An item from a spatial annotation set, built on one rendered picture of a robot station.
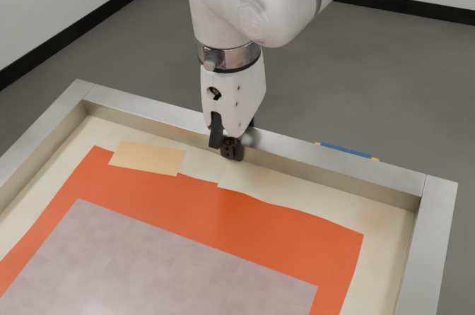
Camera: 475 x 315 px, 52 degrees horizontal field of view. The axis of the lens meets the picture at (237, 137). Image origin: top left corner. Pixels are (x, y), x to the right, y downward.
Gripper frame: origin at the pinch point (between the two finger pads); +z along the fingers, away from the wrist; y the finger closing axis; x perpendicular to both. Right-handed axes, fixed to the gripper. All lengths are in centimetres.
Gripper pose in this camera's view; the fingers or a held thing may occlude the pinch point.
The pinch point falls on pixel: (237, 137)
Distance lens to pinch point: 68.2
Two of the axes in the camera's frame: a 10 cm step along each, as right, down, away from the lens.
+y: 4.0, -7.0, 5.9
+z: 0.7, 6.7, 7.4
